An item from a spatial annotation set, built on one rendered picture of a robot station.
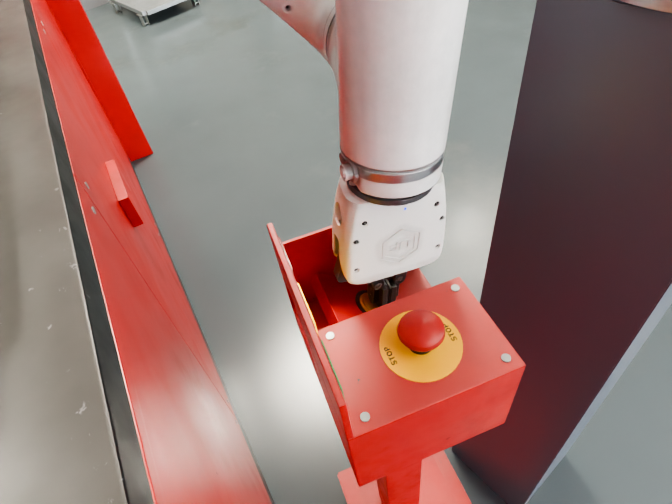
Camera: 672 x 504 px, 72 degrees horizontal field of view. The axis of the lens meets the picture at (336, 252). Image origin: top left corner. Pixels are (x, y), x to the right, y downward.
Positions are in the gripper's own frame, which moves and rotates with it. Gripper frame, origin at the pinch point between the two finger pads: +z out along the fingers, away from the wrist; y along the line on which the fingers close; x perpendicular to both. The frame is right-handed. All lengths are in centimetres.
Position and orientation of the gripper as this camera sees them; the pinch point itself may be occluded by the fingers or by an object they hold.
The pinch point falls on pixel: (382, 289)
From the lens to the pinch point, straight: 50.6
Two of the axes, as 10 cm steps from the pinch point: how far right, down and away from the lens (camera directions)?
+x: -3.4, -6.6, 6.6
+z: 0.3, 7.0, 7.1
